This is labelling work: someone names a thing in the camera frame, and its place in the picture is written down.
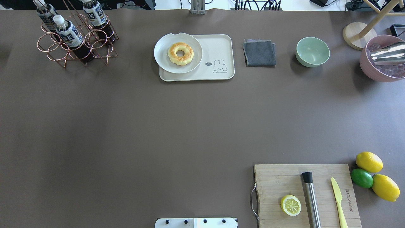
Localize half lemon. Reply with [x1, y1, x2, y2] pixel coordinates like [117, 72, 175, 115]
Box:
[280, 194, 302, 216]

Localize green lime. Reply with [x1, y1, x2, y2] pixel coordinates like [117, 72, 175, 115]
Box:
[351, 168, 374, 188]

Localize pink ice bowl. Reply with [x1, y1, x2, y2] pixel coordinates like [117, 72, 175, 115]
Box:
[360, 35, 404, 82]

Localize copper wire bottle rack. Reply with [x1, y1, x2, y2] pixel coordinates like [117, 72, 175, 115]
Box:
[36, 0, 119, 68]

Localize whole lemon lower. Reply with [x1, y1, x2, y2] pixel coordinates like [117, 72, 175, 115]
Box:
[372, 174, 400, 202]

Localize steel muddler black tip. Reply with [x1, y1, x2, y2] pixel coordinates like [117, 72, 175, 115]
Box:
[302, 172, 321, 228]

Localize wooden cup stand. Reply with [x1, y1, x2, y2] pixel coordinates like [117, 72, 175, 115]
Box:
[343, 0, 404, 51]

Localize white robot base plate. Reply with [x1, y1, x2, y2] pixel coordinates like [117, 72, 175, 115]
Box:
[154, 217, 238, 228]

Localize grey folded cloth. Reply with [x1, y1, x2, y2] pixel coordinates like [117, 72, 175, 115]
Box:
[243, 39, 277, 67]

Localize wooden cutting board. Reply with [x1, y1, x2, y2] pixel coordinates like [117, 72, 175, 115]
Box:
[254, 164, 362, 228]

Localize yellow plastic knife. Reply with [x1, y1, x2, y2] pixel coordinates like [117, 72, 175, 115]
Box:
[330, 177, 348, 228]

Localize small black frame object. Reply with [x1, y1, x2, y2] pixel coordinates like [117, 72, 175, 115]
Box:
[389, 24, 405, 37]

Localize green ceramic bowl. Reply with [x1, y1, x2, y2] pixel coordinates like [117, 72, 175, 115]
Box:
[295, 37, 330, 67]

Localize black usb hub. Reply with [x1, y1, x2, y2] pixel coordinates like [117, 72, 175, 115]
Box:
[231, 0, 282, 11]

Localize metal ice scoop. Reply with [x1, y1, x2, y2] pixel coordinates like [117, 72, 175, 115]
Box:
[370, 41, 405, 66]

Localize white round plate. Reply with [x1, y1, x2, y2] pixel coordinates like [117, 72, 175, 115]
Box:
[154, 32, 203, 73]

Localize whole lemon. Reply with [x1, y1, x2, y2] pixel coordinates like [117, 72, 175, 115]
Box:
[356, 151, 383, 173]
[372, 174, 400, 202]

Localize aluminium frame post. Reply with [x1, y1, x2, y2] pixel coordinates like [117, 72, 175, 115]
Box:
[190, 0, 206, 15]

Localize beige rabbit tray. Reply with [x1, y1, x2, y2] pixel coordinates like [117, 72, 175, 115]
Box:
[159, 34, 235, 82]

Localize whole lemon upper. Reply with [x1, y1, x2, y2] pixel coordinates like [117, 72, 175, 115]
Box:
[356, 151, 383, 173]

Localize glazed ring donut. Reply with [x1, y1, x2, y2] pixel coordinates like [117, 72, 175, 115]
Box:
[167, 42, 194, 66]

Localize tea bottle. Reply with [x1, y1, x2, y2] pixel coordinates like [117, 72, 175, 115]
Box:
[33, 0, 61, 43]
[82, 0, 116, 44]
[53, 15, 94, 63]

